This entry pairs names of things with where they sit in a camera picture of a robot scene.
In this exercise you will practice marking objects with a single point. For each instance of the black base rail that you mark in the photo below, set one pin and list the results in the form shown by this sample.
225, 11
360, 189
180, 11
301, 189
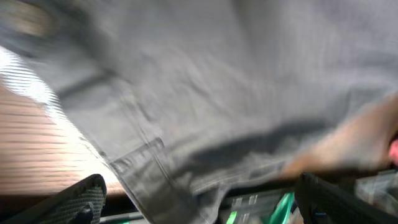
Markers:
273, 203

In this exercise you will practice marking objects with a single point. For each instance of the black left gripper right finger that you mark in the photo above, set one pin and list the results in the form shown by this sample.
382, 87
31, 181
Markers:
322, 202

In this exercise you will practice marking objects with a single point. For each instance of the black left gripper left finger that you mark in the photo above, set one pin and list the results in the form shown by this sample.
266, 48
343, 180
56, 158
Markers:
80, 203

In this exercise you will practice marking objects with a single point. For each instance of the red printed t-shirt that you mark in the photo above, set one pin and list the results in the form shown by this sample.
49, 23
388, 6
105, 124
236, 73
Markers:
393, 152

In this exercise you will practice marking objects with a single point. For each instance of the grey shorts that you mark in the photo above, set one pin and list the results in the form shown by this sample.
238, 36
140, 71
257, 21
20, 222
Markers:
187, 100

